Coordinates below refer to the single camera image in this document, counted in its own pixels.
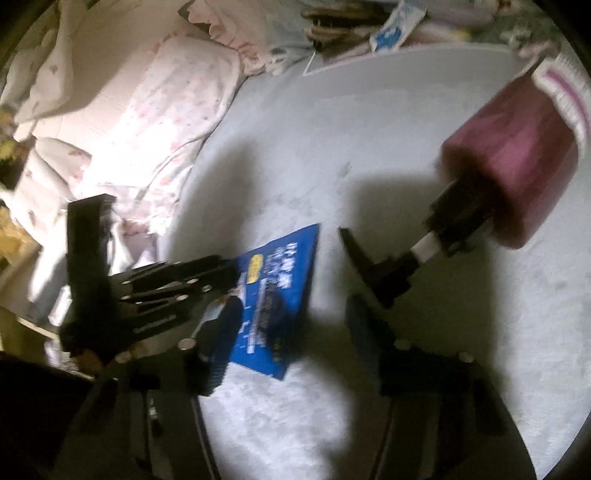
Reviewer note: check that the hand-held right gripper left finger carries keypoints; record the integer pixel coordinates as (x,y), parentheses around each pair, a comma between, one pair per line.
(221,341)

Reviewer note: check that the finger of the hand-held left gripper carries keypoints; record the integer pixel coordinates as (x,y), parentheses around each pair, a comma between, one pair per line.
(166,318)
(184,274)

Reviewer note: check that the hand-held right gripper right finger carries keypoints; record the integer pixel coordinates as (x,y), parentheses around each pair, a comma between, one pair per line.
(364,332)

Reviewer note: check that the blue packet with yellow mark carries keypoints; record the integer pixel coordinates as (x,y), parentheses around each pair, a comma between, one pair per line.
(281,286)

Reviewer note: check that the beige plaid cloth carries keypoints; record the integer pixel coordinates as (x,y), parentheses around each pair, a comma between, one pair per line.
(332,27)

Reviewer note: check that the white packet with blue edge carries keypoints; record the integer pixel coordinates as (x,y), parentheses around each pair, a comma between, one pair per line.
(392,32)

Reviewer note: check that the yellow cloth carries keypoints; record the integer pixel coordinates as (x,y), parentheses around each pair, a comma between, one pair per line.
(16,235)

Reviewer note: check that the white floral quilt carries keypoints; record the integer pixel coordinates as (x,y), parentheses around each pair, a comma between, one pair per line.
(138,115)

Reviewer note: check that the pink ruffled blanket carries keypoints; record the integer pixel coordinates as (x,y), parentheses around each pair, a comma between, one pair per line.
(221,23)

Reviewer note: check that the white pink-striped knit cloth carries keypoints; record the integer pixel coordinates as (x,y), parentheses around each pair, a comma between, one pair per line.
(565,87)

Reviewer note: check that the pink folded cloth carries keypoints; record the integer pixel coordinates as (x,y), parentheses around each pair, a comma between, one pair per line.
(457,16)

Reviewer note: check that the green floral cloth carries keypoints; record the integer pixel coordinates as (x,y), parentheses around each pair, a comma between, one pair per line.
(521,23)

